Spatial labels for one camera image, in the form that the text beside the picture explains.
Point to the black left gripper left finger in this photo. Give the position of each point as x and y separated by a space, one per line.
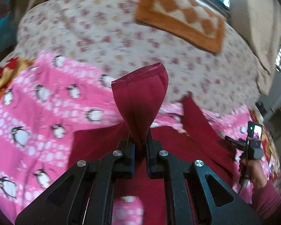
84 194

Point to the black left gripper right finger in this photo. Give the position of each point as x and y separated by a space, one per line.
194 194

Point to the dark red fleece garment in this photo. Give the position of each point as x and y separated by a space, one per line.
138 97

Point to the person's right hand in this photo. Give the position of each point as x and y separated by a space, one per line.
255 171

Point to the pink penguin blanket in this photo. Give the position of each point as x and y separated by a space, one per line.
40 111

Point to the beige curtain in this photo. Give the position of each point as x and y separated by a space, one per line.
259 23

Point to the orange white checkered mat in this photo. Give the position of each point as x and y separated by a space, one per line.
190 20

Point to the floral beige bed sheet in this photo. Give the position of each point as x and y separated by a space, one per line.
105 34

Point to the yellow red patterned cloth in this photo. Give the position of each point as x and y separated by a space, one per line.
12 69

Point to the blue cloth pile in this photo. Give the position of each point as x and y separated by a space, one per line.
8 27

